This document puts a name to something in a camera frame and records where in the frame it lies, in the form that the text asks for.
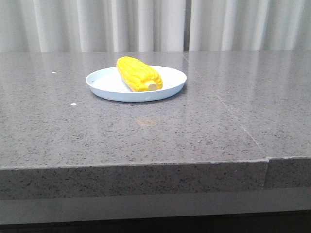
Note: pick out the white pleated curtain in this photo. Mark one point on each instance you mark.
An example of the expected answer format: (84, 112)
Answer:
(154, 25)

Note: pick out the yellow plastic corn cob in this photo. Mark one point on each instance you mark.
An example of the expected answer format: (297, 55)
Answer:
(138, 76)

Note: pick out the light blue round plate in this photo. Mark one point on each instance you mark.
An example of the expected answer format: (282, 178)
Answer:
(108, 84)

